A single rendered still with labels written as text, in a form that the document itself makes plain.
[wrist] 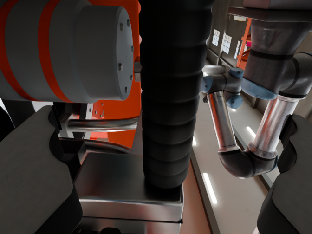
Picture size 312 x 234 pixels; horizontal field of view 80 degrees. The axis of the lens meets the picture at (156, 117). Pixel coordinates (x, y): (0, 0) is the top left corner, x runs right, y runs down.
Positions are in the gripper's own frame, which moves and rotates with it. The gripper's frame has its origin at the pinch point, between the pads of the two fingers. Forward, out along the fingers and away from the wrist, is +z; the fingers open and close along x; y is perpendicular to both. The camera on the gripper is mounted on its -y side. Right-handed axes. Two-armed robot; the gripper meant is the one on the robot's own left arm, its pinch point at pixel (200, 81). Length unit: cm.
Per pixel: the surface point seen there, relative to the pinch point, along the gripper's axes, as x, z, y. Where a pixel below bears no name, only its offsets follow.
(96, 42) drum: 68, -77, 33
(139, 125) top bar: 61, -76, 21
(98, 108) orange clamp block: 66, -47, 7
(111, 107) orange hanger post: 61, -32, 0
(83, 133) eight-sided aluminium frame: 71, -58, 6
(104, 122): 66, -68, 16
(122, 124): 63, -69, 16
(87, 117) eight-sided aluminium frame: 70, -55, 9
